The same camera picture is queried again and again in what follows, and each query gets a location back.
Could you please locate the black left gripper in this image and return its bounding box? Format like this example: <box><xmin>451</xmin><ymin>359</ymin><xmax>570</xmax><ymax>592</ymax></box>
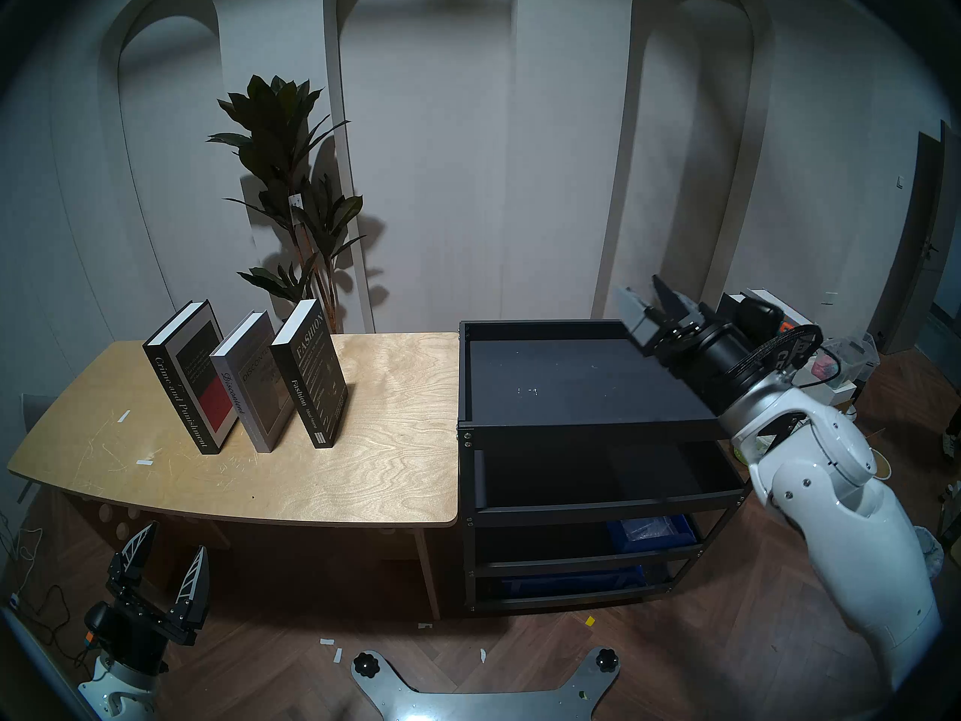
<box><xmin>85</xmin><ymin>520</ymin><xmax>211</xmax><ymax>671</ymax></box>

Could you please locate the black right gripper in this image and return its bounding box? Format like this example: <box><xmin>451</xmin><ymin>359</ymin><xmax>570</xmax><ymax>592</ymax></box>
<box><xmin>616</xmin><ymin>275</ymin><xmax>759</xmax><ymax>409</ymax></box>

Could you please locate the light grey Iaura book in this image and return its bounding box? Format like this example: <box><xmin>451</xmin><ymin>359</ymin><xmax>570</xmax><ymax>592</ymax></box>
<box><xmin>751</xmin><ymin>288</ymin><xmax>806</xmax><ymax>316</ymax></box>

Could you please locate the black metal shelf cart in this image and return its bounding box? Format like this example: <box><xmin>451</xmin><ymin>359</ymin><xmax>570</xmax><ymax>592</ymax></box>
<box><xmin>458</xmin><ymin>320</ymin><xmax>752</xmax><ymax>615</ymax></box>

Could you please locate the light wooden display table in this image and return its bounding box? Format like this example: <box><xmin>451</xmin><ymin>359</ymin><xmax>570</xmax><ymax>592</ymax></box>
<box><xmin>8</xmin><ymin>333</ymin><xmax>460</xmax><ymax>619</ymax></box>

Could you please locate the Crime and Punishment book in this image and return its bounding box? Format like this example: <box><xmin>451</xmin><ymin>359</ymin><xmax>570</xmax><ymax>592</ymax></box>
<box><xmin>143</xmin><ymin>300</ymin><xmax>241</xmax><ymax>455</ymax></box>

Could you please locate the grey Discontent book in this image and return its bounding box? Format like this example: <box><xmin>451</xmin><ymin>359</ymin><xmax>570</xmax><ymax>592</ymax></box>
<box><xmin>209</xmin><ymin>311</ymin><xmax>295</xmax><ymax>453</ymax></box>

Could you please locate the black Fashion book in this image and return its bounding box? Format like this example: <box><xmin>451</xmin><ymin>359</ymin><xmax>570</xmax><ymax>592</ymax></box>
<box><xmin>270</xmin><ymin>299</ymin><xmax>348</xmax><ymax>448</ymax></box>

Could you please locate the dark door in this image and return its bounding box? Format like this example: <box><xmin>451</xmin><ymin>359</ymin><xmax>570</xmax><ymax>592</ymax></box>
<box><xmin>875</xmin><ymin>122</ymin><xmax>961</xmax><ymax>356</ymax></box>

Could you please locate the blue plastic bin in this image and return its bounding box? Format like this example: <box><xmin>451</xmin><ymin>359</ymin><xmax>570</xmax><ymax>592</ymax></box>
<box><xmin>499</xmin><ymin>566</ymin><xmax>646</xmax><ymax>599</ymax></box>

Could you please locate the white bin with bag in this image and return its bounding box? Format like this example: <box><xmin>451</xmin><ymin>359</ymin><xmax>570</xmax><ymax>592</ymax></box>
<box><xmin>916</xmin><ymin>526</ymin><xmax>945</xmax><ymax>578</ymax></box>

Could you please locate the tall green potted plant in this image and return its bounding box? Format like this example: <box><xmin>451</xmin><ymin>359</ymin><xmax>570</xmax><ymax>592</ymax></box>
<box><xmin>208</xmin><ymin>74</ymin><xmax>366</xmax><ymax>336</ymax></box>

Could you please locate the black floor cable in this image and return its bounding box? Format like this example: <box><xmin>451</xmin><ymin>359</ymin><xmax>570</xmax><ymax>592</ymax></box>
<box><xmin>15</xmin><ymin>584</ymin><xmax>91</xmax><ymax>664</ymax></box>

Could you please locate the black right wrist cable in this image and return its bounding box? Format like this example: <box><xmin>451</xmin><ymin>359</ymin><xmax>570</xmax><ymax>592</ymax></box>
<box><xmin>740</xmin><ymin>323</ymin><xmax>845</xmax><ymax>388</ymax></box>

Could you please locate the white floor cable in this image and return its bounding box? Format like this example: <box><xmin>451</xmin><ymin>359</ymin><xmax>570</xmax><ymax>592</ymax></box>
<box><xmin>0</xmin><ymin>509</ymin><xmax>46</xmax><ymax>585</ymax></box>

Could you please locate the grey metal robot base plate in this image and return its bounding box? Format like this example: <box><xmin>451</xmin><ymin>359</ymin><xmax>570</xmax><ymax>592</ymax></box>
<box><xmin>353</xmin><ymin>647</ymin><xmax>622</xmax><ymax>721</ymax></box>

